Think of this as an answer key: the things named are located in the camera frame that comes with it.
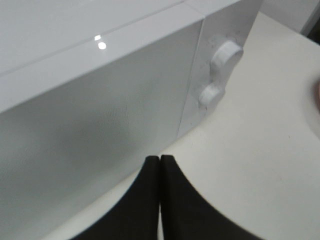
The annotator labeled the white microwave door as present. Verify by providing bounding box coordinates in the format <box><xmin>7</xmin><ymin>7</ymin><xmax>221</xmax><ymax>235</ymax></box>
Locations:
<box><xmin>0</xmin><ymin>21</ymin><xmax>202</xmax><ymax>240</ymax></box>

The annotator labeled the upper white power knob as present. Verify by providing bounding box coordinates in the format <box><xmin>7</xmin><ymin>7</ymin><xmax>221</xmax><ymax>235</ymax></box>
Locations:
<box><xmin>210</xmin><ymin>40</ymin><xmax>244</xmax><ymax>74</ymax></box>

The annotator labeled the white microwave oven body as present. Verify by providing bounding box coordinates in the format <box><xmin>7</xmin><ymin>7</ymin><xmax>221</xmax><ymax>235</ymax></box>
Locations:
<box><xmin>0</xmin><ymin>0</ymin><xmax>262</xmax><ymax>138</ymax></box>

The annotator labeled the white timer knob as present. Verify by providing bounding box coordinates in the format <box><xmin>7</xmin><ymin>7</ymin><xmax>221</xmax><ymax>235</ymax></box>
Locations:
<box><xmin>198</xmin><ymin>83</ymin><xmax>225</xmax><ymax>108</ymax></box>

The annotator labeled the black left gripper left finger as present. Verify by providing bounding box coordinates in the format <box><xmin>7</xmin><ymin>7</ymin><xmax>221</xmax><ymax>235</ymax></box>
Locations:
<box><xmin>73</xmin><ymin>155</ymin><xmax>160</xmax><ymax>240</ymax></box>

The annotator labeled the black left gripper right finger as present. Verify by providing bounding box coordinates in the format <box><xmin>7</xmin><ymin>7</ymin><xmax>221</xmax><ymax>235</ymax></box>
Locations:
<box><xmin>160</xmin><ymin>155</ymin><xmax>253</xmax><ymax>240</ymax></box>

